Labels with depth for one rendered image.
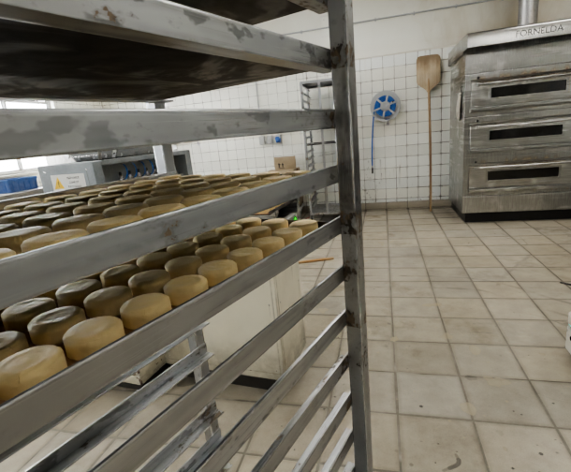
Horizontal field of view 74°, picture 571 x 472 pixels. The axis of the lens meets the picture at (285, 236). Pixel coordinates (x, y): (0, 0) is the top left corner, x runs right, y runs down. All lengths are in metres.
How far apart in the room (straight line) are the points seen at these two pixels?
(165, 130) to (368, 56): 5.50
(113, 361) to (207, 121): 0.24
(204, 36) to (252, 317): 1.51
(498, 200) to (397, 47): 2.41
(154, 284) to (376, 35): 5.53
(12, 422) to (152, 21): 0.32
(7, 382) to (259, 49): 0.40
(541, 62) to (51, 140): 4.89
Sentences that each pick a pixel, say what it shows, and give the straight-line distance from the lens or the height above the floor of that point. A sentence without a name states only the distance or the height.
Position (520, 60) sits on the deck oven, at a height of 1.71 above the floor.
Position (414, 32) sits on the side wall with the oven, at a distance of 5.87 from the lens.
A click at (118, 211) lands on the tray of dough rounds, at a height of 1.15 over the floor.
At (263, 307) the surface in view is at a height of 0.47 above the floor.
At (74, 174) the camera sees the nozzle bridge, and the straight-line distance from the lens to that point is 1.91.
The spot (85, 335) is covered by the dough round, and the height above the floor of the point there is 1.06.
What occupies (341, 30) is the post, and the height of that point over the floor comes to 1.36.
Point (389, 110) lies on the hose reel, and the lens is 5.61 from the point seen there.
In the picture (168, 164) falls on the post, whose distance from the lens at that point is 0.92.
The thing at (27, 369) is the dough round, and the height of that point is 1.06.
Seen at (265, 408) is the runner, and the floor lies 0.87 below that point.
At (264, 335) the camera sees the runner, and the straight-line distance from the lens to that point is 0.50.
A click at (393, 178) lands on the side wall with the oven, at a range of 5.80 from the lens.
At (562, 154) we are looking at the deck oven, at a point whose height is 0.73.
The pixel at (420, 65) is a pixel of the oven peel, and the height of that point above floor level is 1.92.
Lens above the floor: 1.21
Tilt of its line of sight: 15 degrees down
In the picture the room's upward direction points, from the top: 6 degrees counter-clockwise
